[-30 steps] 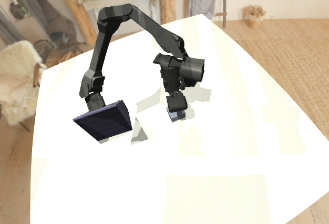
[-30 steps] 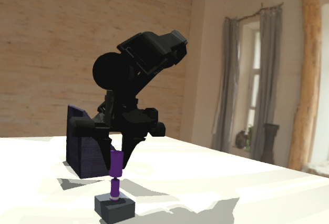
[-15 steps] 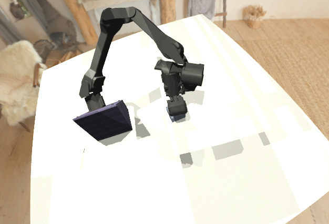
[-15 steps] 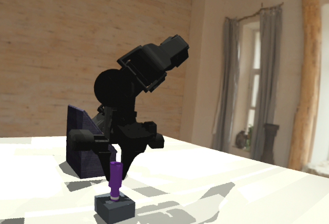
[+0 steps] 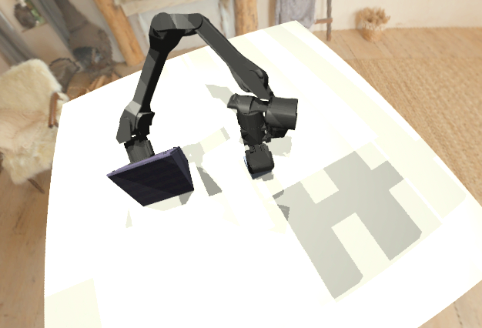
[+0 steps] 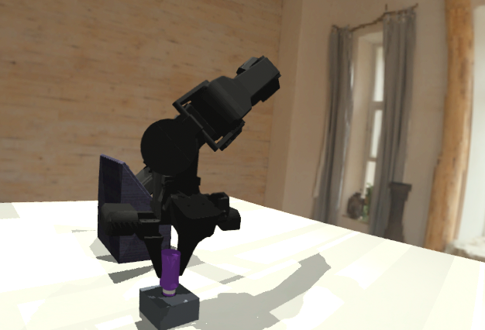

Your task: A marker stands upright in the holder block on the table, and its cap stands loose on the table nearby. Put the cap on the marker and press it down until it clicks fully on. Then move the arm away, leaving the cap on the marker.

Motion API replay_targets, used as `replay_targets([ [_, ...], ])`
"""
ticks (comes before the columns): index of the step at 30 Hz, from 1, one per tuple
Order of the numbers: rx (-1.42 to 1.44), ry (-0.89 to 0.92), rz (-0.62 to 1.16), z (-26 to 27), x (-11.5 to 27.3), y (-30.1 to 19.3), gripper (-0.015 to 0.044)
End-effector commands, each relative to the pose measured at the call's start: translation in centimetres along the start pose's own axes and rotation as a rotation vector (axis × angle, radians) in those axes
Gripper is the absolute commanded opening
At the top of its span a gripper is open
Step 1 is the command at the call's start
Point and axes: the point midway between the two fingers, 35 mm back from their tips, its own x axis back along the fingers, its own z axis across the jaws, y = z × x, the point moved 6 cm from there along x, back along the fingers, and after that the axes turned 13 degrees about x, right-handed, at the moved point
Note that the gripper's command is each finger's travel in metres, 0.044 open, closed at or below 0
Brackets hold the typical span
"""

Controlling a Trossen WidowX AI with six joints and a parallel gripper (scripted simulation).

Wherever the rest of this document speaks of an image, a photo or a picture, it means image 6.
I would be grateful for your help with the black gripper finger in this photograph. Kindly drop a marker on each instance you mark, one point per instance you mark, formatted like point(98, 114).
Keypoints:
point(153, 245)
point(187, 248)

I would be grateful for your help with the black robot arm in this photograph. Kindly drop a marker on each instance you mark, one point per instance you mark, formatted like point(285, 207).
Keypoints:
point(170, 146)

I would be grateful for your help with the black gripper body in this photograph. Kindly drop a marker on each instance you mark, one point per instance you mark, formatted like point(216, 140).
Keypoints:
point(123, 219)

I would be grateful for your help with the purple translucent marker cap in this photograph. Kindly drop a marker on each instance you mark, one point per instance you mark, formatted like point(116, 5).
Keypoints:
point(170, 268)

